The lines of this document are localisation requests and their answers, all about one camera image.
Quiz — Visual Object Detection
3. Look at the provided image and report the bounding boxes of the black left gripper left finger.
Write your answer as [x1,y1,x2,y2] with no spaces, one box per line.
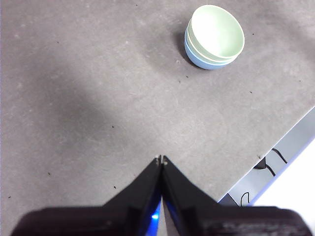
[9,154,163,236]

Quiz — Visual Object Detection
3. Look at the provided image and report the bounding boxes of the thin black cable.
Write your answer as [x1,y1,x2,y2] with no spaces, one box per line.
[252,157,277,177]
[271,147,288,164]
[240,191,252,207]

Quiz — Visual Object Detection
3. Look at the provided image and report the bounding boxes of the pale green ribbed bowl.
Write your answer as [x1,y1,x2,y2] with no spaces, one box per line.
[190,4,246,62]
[185,23,241,64]

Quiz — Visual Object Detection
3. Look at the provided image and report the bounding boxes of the grey metal table frame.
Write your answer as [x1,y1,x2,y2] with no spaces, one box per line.
[218,105,315,207]

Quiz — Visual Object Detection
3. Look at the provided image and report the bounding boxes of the blue ribbed bowl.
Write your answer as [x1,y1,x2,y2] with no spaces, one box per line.
[184,34,237,71]

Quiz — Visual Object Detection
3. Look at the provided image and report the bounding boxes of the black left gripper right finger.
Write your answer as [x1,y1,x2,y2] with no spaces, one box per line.
[162,154,311,236]

